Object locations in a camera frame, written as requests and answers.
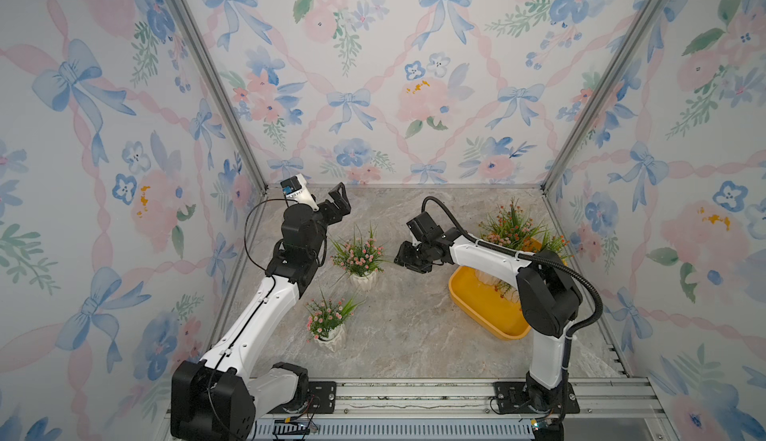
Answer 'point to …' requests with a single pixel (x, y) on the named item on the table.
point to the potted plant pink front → (325, 324)
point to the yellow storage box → (488, 306)
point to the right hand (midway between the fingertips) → (391, 257)
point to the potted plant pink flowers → (361, 259)
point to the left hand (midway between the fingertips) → (331, 188)
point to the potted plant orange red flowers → (557, 243)
